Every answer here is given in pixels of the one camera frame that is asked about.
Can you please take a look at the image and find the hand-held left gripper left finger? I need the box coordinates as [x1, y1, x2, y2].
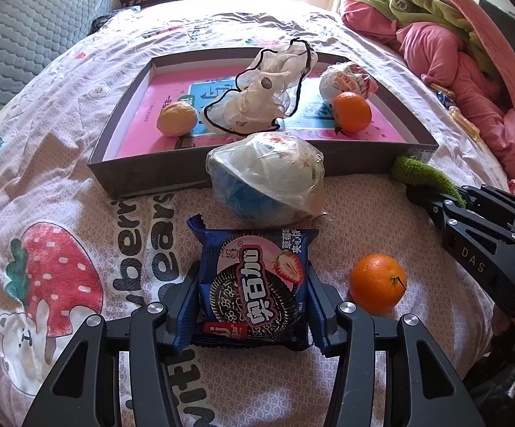
[22, 270, 202, 427]

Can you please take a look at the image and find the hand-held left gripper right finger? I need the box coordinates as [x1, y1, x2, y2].
[307, 271, 489, 427]

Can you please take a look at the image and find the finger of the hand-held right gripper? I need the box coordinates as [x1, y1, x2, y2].
[406, 186, 515, 244]
[462, 185, 515, 227]

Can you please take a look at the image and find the blue cookie packet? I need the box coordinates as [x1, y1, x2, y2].
[185, 214, 320, 351]

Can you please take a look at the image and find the shallow grey cardboard box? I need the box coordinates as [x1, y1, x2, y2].
[87, 47, 440, 200]

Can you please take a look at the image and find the orange tangerine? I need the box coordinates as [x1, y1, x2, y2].
[349, 253, 407, 314]
[332, 92, 372, 134]

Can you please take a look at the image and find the white round snack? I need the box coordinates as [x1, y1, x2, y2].
[320, 61, 380, 104]

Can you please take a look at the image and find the pale yellow round fruit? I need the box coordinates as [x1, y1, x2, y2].
[156, 101, 198, 138]

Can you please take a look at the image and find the clear plastic bag black trim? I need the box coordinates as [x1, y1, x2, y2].
[202, 38, 318, 136]

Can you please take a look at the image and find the green knitted item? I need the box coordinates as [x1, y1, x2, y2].
[391, 155, 467, 207]

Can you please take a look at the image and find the pink garment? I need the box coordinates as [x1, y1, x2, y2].
[340, 0, 515, 192]

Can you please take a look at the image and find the bagged blue white bowl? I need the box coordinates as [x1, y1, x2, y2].
[206, 131, 336, 227]

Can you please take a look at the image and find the black board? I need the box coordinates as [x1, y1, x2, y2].
[480, 0, 515, 76]

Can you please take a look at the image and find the pink and blue book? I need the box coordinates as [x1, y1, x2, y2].
[106, 64, 412, 161]

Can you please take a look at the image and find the salmon pink blanket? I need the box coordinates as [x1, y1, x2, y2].
[400, 0, 515, 125]

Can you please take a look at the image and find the green garment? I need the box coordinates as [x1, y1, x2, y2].
[342, 0, 507, 81]

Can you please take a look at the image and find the pink printed bedspread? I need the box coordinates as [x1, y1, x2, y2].
[0, 2, 515, 427]

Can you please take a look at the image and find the grey quilted mattress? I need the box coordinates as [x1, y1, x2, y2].
[0, 0, 120, 143]

